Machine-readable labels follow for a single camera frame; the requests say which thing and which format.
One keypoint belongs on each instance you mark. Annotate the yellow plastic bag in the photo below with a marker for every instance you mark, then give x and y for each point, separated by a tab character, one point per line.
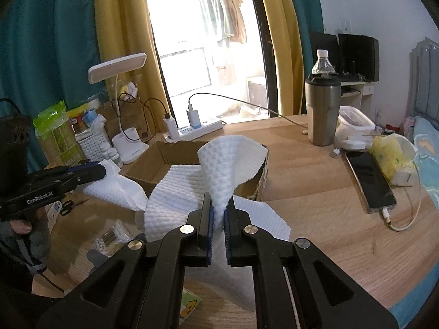
395	156

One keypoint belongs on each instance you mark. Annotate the white lidded container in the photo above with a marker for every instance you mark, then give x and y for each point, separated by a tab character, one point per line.
355	129

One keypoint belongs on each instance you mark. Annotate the steel travel tumbler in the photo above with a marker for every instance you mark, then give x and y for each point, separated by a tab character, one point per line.
323	99

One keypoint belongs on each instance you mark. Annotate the left hand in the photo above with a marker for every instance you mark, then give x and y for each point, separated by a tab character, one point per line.
27	243

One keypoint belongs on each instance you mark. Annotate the black scissors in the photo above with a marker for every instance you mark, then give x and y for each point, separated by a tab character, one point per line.
69	205

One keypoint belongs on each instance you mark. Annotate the brown cardboard box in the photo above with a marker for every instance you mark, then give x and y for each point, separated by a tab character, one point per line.
155	162

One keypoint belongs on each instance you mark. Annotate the white textured cloth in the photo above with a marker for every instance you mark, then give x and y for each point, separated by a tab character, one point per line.
224	163

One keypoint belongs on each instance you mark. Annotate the white pill bottle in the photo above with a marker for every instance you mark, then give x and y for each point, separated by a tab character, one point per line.
105	147
115	157

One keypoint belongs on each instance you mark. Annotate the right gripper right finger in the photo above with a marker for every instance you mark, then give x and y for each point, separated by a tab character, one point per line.
295	284

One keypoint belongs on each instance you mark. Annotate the grey sock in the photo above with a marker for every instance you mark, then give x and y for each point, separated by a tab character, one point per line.
96	257

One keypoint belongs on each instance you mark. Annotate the green paper cup package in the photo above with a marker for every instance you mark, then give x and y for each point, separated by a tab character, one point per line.
55	135

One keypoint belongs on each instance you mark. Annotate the white charger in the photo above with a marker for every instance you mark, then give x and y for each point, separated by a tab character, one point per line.
193	117
172	129

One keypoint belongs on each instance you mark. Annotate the cotton swab pack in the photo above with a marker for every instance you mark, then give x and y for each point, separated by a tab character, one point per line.
113	239

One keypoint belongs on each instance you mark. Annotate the white power strip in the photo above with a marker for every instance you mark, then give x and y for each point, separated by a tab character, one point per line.
188	133

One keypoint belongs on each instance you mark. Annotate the white charger right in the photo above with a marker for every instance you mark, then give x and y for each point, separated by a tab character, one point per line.
193	117

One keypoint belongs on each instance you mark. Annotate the black smartphone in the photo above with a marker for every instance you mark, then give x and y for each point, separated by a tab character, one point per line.
374	187

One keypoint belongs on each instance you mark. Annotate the grey bed headboard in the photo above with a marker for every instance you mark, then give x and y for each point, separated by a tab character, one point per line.
423	92

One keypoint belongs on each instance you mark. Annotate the white charger left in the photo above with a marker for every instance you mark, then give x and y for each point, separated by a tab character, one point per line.
172	129

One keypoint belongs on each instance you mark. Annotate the white desk lamp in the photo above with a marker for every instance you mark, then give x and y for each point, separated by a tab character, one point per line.
127	142

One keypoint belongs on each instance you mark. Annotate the white perforated basket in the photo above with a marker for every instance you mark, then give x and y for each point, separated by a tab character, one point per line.
90	143

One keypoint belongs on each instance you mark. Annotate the black computer monitor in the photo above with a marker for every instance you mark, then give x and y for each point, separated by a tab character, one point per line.
359	56

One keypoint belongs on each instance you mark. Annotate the clear water bottle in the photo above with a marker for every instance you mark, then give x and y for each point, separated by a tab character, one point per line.
323	64

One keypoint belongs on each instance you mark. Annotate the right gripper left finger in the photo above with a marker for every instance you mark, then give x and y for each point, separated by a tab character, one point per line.
141	285

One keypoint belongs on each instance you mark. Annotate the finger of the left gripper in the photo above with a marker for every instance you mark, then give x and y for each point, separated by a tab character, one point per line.
72	181
93	168

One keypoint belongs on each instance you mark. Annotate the tissue packet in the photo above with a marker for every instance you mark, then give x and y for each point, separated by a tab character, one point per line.
189	302

